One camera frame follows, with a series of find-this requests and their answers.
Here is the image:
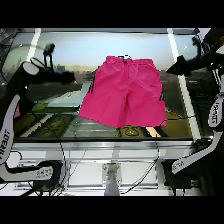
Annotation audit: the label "silver frame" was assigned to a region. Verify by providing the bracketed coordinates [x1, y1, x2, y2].
[0, 139, 214, 197]

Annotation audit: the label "dusky pink garment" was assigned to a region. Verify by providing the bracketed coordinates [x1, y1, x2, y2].
[14, 105, 22, 119]

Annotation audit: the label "black cable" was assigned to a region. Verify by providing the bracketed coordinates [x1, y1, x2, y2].
[120, 114, 196, 195]
[30, 109, 69, 196]

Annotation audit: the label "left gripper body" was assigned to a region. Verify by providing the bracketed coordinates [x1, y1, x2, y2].
[55, 70, 77, 85]

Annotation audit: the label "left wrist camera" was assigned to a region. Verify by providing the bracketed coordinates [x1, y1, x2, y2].
[42, 42, 57, 69]

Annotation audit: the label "pink shorts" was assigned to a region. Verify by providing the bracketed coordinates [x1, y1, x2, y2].
[77, 54, 168, 130]

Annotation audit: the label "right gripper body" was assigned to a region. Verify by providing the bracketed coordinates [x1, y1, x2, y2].
[165, 54, 192, 77]

